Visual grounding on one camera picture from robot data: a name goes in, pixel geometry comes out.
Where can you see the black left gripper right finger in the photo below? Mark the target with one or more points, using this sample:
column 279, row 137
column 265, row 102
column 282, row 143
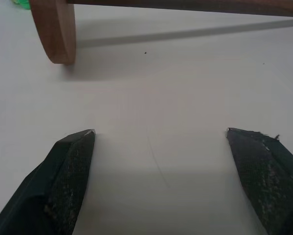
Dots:
column 266, row 181

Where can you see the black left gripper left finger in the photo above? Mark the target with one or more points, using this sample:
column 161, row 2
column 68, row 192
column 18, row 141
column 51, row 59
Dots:
column 51, row 186

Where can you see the wooden stand with rod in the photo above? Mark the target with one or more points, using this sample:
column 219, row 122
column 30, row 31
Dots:
column 55, row 29

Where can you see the green object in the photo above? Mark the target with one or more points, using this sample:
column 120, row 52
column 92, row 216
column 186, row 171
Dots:
column 21, row 3

